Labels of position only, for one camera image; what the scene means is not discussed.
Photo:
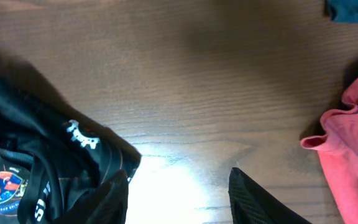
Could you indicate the black orange-patterned jersey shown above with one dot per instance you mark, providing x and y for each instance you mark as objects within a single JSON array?
[{"x": 49, "y": 162}]

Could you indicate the navy blue garment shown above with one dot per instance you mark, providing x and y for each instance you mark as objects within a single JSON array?
[{"x": 343, "y": 10}]

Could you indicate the red printed t-shirt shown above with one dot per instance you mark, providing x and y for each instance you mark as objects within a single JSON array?
[{"x": 337, "y": 149}]

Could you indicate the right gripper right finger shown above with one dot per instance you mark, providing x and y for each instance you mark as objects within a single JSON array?
[{"x": 252, "y": 204}]

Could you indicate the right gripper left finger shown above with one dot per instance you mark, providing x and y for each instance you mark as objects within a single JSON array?
[{"x": 106, "y": 205}]

